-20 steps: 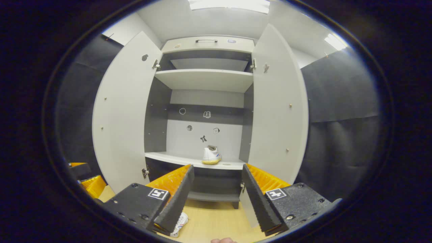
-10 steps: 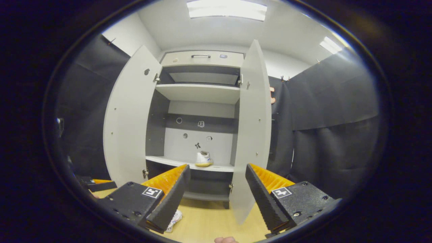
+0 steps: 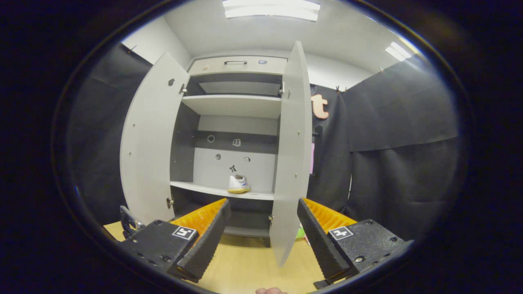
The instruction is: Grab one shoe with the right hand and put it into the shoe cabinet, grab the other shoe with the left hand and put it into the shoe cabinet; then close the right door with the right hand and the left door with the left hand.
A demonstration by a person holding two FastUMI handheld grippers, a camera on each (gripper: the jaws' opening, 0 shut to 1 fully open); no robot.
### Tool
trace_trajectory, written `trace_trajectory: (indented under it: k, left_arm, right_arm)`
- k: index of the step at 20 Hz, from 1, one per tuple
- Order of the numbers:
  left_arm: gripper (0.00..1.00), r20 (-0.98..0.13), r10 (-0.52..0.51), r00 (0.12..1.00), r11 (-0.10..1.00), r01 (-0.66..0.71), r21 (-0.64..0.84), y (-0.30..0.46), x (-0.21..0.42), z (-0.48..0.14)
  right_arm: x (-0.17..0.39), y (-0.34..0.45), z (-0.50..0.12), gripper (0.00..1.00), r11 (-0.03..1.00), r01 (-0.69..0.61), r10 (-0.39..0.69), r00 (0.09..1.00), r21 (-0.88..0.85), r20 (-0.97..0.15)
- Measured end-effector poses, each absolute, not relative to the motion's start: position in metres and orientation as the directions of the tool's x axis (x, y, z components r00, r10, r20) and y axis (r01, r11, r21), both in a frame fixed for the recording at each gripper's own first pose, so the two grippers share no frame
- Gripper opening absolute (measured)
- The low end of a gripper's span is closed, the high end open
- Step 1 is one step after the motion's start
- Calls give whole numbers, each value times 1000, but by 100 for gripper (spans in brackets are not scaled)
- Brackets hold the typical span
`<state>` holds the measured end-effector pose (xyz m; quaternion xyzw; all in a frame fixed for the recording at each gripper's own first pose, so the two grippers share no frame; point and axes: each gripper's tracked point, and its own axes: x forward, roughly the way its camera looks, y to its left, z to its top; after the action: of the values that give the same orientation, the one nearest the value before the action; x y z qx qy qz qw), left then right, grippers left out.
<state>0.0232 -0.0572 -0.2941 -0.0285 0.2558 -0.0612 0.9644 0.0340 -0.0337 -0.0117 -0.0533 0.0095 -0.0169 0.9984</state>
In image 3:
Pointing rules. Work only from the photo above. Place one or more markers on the white shoe cabinet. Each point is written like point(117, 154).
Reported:
point(257, 167)

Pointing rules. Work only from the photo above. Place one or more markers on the large ceiling light panel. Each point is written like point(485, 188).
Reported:
point(271, 10)

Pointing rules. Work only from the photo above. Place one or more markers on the white shoe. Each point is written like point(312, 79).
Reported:
point(239, 184)

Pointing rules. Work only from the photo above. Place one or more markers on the pink green plush toy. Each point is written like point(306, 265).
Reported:
point(301, 233)

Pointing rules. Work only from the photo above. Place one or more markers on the black backdrop cloth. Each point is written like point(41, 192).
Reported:
point(98, 122)
point(400, 163)

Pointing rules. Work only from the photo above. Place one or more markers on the white shoe cabinet door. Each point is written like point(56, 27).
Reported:
point(151, 143)
point(292, 163)

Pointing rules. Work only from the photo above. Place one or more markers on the small ceiling light panel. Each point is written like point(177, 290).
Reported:
point(398, 51)

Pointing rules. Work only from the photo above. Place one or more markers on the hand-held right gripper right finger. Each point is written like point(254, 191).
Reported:
point(320, 245)

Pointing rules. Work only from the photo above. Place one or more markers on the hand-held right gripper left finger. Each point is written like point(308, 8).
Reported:
point(208, 245)

